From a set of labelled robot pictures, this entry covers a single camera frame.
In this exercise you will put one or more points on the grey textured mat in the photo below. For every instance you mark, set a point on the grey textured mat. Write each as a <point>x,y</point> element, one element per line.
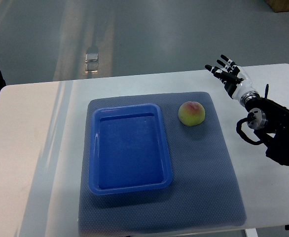
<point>204,191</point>

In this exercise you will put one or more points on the shiny metal floor plate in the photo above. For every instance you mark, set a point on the shiny metal floor plate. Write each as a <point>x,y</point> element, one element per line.
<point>91,62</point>

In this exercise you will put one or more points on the brown cardboard box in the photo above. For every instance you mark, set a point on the brown cardboard box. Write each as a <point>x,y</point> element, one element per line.
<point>278,5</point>

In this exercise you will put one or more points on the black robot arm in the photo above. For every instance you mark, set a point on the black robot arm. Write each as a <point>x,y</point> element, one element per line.
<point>267,123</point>

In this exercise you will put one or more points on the green red peach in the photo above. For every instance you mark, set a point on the green red peach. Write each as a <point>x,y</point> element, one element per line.
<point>191,113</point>

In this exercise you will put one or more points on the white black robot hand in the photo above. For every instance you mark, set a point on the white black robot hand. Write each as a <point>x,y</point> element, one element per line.
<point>236,81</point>

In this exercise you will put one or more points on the blue plastic tray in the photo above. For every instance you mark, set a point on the blue plastic tray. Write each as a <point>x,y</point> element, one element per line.
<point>128,150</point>

